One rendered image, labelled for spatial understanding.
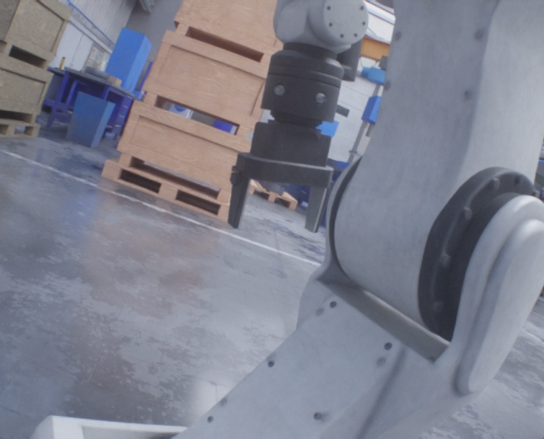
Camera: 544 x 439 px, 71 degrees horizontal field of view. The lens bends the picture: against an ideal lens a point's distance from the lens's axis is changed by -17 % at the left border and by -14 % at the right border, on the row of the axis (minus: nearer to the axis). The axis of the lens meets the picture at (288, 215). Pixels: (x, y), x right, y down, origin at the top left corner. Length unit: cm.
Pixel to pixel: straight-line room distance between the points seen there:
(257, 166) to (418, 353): 27
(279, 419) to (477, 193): 22
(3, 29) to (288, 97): 351
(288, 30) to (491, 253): 35
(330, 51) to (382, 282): 28
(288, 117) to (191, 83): 329
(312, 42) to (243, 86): 328
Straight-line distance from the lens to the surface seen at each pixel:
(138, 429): 45
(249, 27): 391
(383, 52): 683
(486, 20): 33
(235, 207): 51
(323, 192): 55
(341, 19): 49
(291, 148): 51
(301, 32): 50
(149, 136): 377
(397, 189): 33
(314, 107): 49
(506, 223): 30
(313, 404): 35
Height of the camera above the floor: 62
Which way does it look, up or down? 6 degrees down
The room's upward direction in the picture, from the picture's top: 21 degrees clockwise
